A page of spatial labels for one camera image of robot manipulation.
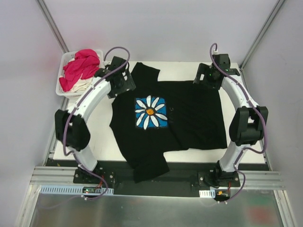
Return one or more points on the white t shirt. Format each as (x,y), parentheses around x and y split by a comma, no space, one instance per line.
(81,84)

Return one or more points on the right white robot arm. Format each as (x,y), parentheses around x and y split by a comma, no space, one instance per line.
(248,125)

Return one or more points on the left white cable duct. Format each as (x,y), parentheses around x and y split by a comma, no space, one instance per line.
(75,190)

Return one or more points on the aluminium frame rail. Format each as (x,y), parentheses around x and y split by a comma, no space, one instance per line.
(53,175)

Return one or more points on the black graphic t shirt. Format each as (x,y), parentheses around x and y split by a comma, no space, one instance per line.
(163,116)

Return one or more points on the right white cable duct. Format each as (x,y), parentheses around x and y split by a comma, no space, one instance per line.
(207,193)

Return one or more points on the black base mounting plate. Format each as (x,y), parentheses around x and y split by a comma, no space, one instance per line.
(182,180)

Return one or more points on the white cable duct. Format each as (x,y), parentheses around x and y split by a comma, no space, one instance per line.
(207,193)
(75,190)

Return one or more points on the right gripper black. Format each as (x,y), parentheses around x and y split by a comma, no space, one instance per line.
(202,76)

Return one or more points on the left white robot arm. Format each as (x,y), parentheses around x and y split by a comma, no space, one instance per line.
(71,125)

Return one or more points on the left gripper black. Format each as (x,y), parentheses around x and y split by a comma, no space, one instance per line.
(128,82)

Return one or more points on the white plastic basket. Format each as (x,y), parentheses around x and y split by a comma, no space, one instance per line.
(77,70)

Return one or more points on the pink t shirt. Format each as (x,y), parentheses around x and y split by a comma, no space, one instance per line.
(80,68)

